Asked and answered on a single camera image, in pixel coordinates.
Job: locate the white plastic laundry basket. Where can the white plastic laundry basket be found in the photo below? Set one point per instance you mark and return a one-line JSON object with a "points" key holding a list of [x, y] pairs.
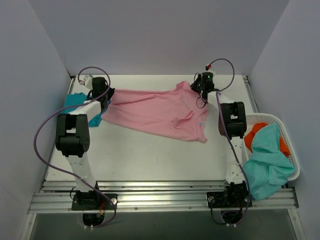
{"points": [[255, 118]]}

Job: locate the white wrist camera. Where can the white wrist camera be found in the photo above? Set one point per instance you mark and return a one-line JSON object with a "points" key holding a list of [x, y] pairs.
{"points": [[210, 69], [86, 80]]}

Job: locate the pink t shirt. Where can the pink t shirt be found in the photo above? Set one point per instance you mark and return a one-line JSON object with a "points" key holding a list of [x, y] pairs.
{"points": [[173, 113]]}

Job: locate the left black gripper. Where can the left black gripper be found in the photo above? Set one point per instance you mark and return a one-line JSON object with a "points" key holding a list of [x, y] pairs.
{"points": [[109, 93]]}

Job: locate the light turquoise t shirt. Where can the light turquoise t shirt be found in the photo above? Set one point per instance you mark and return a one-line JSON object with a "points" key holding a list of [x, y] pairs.
{"points": [[267, 168]]}

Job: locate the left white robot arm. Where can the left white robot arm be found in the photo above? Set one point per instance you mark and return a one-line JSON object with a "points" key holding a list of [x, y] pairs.
{"points": [[72, 137]]}

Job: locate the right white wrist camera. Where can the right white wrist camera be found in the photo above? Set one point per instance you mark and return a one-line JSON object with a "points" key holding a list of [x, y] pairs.
{"points": [[210, 69]]}

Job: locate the aluminium mounting rail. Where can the aluminium mounting rail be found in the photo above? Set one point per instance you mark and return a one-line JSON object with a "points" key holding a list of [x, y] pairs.
{"points": [[154, 196]]}

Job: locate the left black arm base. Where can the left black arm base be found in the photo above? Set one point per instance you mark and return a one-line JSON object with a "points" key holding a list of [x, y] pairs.
{"points": [[104, 207]]}

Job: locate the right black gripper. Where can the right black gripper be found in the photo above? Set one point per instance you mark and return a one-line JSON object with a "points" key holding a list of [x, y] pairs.
{"points": [[196, 85]]}

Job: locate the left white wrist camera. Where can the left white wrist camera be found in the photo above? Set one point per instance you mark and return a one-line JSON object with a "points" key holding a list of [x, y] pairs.
{"points": [[86, 80]]}

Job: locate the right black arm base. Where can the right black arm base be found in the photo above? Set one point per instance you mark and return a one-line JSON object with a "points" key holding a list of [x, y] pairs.
{"points": [[228, 207]]}

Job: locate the folded teal t shirt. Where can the folded teal t shirt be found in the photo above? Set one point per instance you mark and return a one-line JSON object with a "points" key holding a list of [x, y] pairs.
{"points": [[79, 99]]}

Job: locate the orange t shirt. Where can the orange t shirt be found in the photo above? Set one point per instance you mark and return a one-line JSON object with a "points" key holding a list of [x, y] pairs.
{"points": [[248, 139]]}

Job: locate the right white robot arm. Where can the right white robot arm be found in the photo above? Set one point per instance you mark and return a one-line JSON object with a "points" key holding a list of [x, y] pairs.
{"points": [[232, 123]]}

